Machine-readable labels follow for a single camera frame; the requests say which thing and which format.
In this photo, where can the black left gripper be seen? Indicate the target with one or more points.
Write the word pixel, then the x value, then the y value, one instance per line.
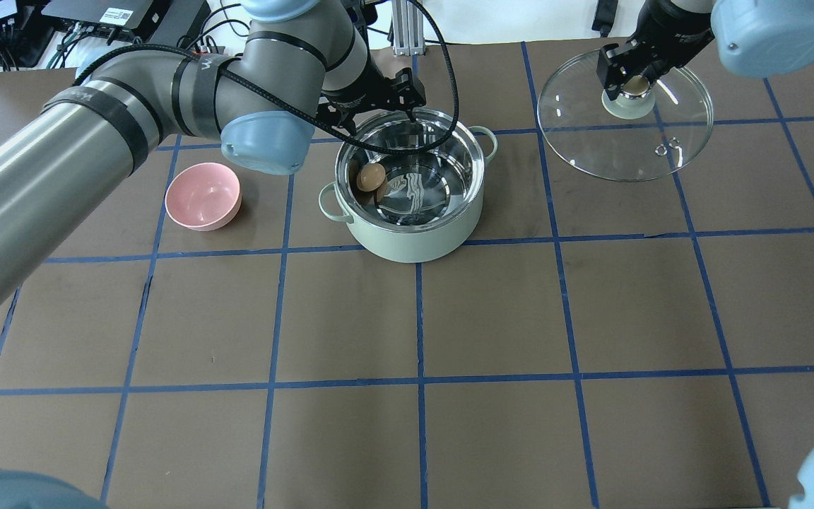
pixel 376 83

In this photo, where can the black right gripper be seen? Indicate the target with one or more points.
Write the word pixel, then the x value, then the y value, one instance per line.
pixel 670 33

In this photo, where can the glass pot lid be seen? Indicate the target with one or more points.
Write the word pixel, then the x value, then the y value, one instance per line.
pixel 647 133

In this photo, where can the brown egg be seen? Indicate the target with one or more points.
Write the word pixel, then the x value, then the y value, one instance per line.
pixel 371 177

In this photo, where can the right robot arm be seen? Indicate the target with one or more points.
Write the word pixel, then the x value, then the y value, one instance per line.
pixel 755 39

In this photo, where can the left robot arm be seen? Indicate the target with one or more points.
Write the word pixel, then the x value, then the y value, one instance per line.
pixel 304 66

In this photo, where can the pale green cooking pot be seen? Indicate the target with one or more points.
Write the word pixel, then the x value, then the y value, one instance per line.
pixel 433 197

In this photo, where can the pink bowl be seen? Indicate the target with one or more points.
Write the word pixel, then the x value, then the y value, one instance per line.
pixel 204 197

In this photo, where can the black computer box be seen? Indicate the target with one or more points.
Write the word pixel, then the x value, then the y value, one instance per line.
pixel 140 18

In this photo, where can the aluminium frame post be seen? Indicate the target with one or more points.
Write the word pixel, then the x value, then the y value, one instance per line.
pixel 407 29

